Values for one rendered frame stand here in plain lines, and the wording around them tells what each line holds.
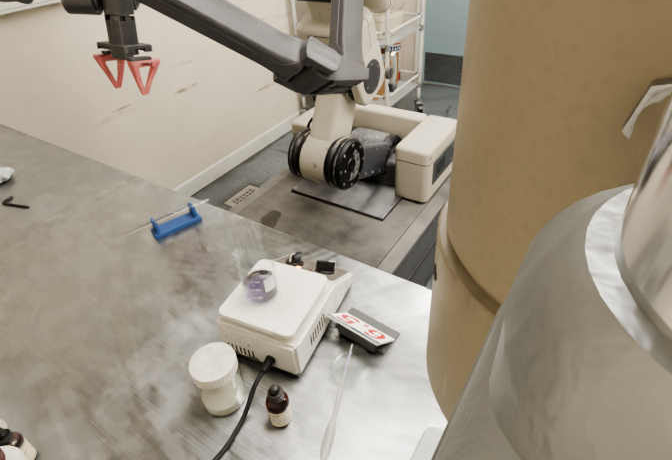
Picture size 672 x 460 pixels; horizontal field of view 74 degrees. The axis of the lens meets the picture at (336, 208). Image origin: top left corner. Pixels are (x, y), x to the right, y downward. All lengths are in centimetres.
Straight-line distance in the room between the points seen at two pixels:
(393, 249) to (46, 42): 146
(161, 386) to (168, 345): 7
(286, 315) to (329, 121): 89
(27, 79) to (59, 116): 17
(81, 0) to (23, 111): 100
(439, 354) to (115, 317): 72
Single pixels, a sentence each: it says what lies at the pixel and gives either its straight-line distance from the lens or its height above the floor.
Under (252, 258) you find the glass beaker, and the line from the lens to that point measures 64.
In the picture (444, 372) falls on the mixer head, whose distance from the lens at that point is 17.
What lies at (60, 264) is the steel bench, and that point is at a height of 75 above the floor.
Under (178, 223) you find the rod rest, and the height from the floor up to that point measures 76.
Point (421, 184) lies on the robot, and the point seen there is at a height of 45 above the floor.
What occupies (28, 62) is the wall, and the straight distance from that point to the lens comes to 201.
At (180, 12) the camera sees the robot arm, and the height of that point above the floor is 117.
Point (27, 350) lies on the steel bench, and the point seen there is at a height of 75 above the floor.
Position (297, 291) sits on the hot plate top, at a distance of 65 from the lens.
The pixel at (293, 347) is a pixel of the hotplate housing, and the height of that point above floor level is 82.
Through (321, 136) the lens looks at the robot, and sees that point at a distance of 143.
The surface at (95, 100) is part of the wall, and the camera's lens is 214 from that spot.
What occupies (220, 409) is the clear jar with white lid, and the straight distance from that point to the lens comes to 64.
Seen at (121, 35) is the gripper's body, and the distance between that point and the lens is 106.
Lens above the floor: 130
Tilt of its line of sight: 36 degrees down
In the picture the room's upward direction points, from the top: 4 degrees counter-clockwise
